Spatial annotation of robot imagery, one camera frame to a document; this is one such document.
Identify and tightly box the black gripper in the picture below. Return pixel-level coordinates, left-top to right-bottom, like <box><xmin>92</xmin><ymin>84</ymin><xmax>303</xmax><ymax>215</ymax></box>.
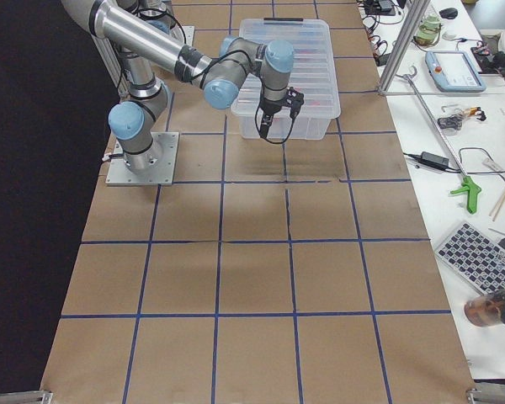
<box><xmin>259</xmin><ymin>97</ymin><xmax>292</xmax><ymax>130</ymax></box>

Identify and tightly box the clear plastic box lid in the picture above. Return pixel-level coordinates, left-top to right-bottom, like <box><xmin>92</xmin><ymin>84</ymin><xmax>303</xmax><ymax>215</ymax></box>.
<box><xmin>230</xmin><ymin>17</ymin><xmax>343</xmax><ymax>121</ymax></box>

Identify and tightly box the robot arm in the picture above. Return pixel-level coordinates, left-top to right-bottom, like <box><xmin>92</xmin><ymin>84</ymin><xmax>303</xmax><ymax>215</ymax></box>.
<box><xmin>62</xmin><ymin>1</ymin><xmax>304</xmax><ymax>175</ymax></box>

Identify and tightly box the clear plastic storage box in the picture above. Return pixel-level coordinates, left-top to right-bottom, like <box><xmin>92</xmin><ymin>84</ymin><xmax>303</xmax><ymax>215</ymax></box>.
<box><xmin>239</xmin><ymin>19</ymin><xmax>341</xmax><ymax>141</ymax></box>

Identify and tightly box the black power adapter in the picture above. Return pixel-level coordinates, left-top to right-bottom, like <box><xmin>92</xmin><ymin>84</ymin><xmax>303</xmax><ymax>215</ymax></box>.
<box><xmin>404</xmin><ymin>151</ymin><xmax>458</xmax><ymax>173</ymax></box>

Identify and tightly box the teach pendant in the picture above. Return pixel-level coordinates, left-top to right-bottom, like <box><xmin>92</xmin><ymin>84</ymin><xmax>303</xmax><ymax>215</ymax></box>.
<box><xmin>425</xmin><ymin>50</ymin><xmax>486</xmax><ymax>93</ymax></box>

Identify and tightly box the metal grabber tool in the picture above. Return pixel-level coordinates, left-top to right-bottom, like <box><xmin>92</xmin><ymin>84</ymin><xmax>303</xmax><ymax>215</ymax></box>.
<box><xmin>396</xmin><ymin>65</ymin><xmax>481</xmax><ymax>214</ymax></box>

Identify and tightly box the wooden chopstick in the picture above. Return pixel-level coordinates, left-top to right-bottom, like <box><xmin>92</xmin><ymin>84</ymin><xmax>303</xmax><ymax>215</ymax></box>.
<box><xmin>489</xmin><ymin>189</ymin><xmax>505</xmax><ymax>221</ymax></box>

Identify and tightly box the metal hex key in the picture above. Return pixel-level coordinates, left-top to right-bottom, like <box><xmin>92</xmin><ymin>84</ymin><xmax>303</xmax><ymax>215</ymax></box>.
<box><xmin>488</xmin><ymin>227</ymin><xmax>505</xmax><ymax>237</ymax></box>

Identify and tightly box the checkered calibration board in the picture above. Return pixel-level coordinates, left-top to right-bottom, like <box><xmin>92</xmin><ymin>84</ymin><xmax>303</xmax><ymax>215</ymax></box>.
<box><xmin>435</xmin><ymin>221</ymin><xmax>505</xmax><ymax>295</ymax></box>

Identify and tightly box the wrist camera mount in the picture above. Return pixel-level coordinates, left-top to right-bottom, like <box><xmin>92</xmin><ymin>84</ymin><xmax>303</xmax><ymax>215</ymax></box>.
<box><xmin>285</xmin><ymin>87</ymin><xmax>305</xmax><ymax>121</ymax></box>

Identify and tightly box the black box latch handle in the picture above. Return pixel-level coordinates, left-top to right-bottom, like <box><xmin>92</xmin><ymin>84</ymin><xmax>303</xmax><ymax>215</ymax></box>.
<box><xmin>263</xmin><ymin>17</ymin><xmax>305</xmax><ymax>23</ymax></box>

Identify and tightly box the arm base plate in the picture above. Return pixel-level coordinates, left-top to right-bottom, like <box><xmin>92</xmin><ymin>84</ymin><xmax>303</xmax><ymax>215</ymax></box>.
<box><xmin>106</xmin><ymin>132</ymin><xmax>179</xmax><ymax>186</ymax></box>

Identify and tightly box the aluminium frame post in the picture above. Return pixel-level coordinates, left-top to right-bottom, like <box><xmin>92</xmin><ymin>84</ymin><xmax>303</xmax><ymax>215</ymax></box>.
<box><xmin>378</xmin><ymin>0</ymin><xmax>430</xmax><ymax>95</ymax></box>

